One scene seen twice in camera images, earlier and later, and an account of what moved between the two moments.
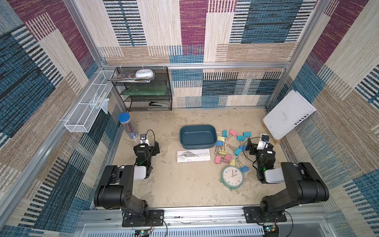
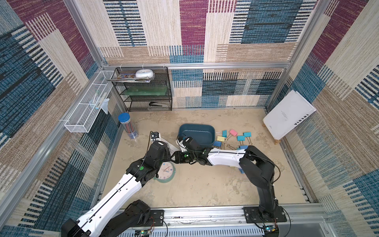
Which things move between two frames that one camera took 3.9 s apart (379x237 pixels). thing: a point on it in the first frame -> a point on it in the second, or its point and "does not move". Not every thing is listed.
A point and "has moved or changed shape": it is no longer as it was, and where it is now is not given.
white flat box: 292,109 does not move
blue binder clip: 218,142 does not move
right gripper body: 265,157 -> 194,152
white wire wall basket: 81,119 does not move
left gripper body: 151,152 -> 166,156
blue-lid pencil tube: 124,119 does not move
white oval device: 144,73 does not move
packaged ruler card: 185,156 has moved or changed shape
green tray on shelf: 145,90 does not move
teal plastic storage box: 198,136 does not move
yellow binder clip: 220,138 does not move
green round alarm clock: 232,177 -> 167,172
